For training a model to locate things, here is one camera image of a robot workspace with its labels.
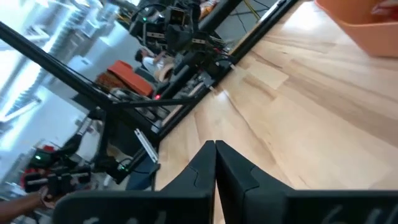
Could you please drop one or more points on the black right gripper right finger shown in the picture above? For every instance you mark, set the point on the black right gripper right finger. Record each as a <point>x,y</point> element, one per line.
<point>245,193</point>

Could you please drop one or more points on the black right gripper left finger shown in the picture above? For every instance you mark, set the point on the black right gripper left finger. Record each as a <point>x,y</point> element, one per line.
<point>196,193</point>

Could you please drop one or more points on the red popcorn bag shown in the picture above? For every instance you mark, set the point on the red popcorn bag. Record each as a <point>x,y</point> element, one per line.
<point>385,7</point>

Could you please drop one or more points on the person's forearm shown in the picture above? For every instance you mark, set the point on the person's forearm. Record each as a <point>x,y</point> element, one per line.
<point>18,205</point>

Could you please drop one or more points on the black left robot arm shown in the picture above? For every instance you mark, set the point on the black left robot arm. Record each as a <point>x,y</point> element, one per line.
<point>186,40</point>

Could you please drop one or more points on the person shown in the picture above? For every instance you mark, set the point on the person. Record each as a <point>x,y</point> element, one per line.
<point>149,62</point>

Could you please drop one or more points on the red-orange box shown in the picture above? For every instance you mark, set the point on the red-orange box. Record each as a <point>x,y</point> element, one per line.
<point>130,77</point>

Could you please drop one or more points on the person's hand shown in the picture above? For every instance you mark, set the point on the person's hand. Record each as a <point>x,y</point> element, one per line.
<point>46,199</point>

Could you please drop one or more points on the orange plastic basket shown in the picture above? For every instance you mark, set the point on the orange plastic basket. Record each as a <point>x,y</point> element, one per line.
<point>357,28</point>

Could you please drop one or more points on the silver metal bracket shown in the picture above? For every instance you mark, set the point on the silver metal bracket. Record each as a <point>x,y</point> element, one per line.
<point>146,145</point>

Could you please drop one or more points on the black table edge rail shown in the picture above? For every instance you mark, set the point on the black table edge rail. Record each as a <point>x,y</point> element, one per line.
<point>261,34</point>

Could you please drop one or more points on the black rig frame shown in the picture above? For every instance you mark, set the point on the black rig frame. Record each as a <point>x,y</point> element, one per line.
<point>46,60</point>

